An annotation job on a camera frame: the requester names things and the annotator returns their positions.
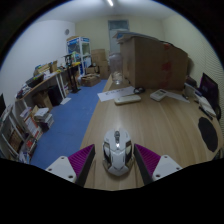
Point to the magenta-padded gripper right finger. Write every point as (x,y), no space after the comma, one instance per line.
(160,166)

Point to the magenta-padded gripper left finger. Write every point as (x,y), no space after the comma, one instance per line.
(66,166)

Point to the white and black computer mouse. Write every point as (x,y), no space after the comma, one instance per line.
(117,156)

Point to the black scalloped mouse pad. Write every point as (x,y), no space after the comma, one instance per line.
(208,133)

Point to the stack of books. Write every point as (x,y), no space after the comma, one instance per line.
(44,118)

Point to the white shelf unit with books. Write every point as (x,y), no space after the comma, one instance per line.
(16,136)

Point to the black marker pen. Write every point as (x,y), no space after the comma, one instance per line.
(206,113)

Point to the small white paper sheet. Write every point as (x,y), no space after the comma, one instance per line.
(178,97)

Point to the long white remote control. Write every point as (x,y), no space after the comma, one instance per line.
(127,99)

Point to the wooden side desk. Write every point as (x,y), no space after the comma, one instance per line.
(43,83)

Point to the open cardboard box with items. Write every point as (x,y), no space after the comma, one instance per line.
(90,80)

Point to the black metal stand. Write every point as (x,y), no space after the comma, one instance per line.
(72,73)

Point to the black laptop with purple screen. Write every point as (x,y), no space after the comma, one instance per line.
(210,86)

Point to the large brown cardboard box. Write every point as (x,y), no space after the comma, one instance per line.
(153,63)

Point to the clear plastic water jug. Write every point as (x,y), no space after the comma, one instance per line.
(116,68)

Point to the stacked brown cardboard boxes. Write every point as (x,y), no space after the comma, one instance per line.
(100,61)

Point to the blue and white glass cabinet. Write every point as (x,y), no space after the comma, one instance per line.
(79,50)

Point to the grey door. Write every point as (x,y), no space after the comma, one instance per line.
(117,33)

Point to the ceiling light tube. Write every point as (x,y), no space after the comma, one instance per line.
(110,2)

